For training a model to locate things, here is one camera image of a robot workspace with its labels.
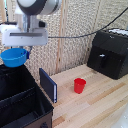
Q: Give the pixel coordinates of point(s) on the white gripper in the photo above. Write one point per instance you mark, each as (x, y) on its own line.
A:
(24, 36)

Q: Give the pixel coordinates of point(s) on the blue plastic bowl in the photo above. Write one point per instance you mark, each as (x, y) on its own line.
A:
(14, 57)

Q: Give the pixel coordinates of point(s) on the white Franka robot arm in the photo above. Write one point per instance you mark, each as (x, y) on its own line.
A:
(35, 11)

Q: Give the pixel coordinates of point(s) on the red plastic cup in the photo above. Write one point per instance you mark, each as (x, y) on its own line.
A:
(79, 85)

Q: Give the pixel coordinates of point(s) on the dark blue flat board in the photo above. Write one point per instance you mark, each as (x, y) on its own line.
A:
(47, 84)

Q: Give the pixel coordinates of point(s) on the beige perforated screen panel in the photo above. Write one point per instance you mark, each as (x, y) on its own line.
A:
(66, 50)

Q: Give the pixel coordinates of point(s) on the black fabric storage bin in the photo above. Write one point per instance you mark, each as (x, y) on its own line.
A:
(20, 99)

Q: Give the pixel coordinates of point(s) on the black hard case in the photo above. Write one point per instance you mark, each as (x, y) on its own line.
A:
(110, 54)

